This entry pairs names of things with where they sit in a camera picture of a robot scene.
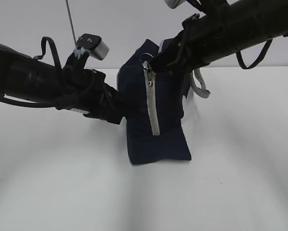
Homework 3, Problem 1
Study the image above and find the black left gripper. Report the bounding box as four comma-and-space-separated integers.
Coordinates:
56, 68, 141, 125

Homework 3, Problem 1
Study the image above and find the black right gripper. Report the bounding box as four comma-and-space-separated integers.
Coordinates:
151, 30, 211, 77

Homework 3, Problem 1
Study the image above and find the navy blue lunch bag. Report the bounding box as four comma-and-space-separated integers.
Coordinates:
116, 38, 211, 166

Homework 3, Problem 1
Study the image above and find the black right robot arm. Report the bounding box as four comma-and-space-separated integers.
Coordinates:
149, 0, 288, 73

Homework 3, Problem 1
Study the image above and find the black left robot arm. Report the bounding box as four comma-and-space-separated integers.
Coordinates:
0, 42, 140, 124

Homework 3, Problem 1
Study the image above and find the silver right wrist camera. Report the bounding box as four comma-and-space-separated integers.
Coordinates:
164, 0, 186, 9

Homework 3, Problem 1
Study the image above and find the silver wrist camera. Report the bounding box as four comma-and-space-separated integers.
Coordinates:
74, 34, 109, 61
164, 0, 186, 9

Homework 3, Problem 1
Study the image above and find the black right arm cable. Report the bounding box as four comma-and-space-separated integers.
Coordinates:
235, 38, 274, 70

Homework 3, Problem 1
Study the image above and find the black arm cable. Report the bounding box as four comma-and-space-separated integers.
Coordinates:
235, 38, 274, 70
33, 36, 63, 73

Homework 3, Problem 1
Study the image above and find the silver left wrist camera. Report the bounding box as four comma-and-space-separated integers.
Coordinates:
74, 34, 109, 61

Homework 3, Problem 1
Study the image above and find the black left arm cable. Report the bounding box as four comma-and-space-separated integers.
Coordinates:
33, 36, 63, 73

